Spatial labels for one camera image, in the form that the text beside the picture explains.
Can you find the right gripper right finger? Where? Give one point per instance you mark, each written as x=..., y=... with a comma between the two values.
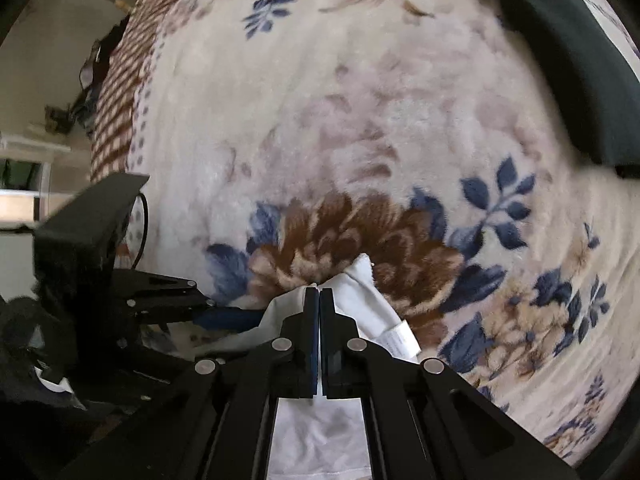
x=424, y=421

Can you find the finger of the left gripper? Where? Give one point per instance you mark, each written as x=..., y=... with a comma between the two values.
x=234, y=319
x=148, y=298

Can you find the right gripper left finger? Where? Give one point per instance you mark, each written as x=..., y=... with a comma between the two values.
x=236, y=409

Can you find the white small garment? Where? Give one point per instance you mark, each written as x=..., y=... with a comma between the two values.
x=320, y=438

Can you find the white shelf furniture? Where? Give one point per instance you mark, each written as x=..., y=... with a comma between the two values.
x=26, y=165

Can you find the dark clutter beside bed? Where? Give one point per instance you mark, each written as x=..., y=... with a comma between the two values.
x=82, y=111

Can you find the floral plush bed blanket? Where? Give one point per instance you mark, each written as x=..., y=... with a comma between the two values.
x=282, y=139

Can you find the folded black garment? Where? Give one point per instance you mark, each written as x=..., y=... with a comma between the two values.
x=595, y=88

